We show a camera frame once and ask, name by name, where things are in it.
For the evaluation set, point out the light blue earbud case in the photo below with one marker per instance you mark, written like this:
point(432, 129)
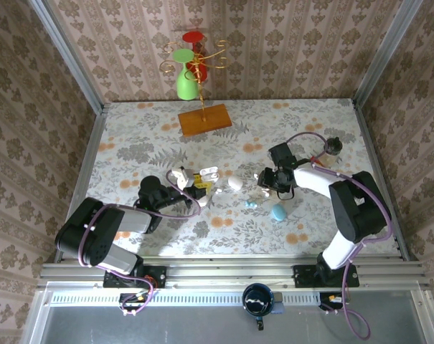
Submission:
point(278, 212)

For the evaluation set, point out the white oval earbud case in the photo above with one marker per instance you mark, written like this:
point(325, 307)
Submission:
point(235, 182)

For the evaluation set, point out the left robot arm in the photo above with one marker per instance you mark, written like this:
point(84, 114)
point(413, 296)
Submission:
point(102, 236)

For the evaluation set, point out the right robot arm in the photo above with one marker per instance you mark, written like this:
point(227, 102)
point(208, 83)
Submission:
point(360, 211)

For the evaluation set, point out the red snack packet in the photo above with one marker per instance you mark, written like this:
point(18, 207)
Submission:
point(314, 158)

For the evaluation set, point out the small black cup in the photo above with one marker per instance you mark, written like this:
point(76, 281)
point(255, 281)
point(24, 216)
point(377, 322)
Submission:
point(333, 145)

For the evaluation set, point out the green plastic wine glass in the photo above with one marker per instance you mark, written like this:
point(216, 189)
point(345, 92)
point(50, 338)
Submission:
point(186, 86)

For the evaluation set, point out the dark blue mug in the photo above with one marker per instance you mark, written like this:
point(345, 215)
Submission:
point(258, 301)

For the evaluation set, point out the small grey box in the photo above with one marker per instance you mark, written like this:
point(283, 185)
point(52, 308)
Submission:
point(279, 304)

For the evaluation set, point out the red plastic wine glass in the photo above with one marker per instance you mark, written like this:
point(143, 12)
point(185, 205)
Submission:
point(193, 37)

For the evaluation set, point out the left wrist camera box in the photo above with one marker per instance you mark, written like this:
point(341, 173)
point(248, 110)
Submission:
point(182, 177)

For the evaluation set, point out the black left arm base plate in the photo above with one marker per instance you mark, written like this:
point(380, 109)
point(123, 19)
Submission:
point(155, 276)

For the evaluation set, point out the aluminium table side rail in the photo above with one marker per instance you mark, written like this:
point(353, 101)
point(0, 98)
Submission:
point(88, 154)
point(371, 143)

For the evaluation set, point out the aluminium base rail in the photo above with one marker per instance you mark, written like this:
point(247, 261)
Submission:
point(231, 272)

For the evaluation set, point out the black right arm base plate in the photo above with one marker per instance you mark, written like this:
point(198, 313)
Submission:
point(304, 276)

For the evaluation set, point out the aluminium frame post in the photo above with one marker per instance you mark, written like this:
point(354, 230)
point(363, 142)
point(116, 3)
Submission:
point(64, 53)
point(389, 53)

